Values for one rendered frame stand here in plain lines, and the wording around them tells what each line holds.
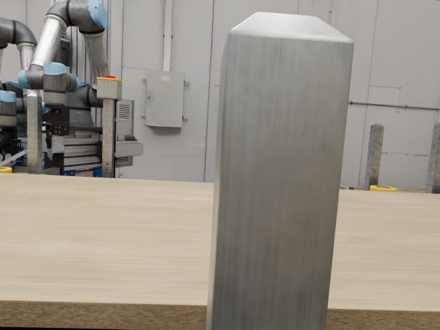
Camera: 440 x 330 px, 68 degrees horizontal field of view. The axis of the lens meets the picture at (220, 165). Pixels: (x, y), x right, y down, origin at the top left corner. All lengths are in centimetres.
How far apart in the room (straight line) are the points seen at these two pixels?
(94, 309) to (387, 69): 457
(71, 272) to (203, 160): 355
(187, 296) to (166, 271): 6
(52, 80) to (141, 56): 267
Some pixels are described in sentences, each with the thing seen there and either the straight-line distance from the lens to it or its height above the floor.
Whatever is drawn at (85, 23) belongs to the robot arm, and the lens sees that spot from 170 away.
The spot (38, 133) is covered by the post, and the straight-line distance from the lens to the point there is 133.
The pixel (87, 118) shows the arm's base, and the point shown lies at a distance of 189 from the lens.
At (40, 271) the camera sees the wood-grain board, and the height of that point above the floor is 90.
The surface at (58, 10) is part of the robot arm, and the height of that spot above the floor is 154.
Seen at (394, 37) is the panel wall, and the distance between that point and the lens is 484.
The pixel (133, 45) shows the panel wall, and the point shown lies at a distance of 401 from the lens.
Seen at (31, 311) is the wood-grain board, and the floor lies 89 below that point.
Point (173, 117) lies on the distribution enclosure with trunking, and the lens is 365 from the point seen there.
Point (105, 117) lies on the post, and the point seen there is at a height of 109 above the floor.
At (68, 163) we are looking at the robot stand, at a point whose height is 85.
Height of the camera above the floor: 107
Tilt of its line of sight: 6 degrees down
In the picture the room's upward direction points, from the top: 3 degrees clockwise
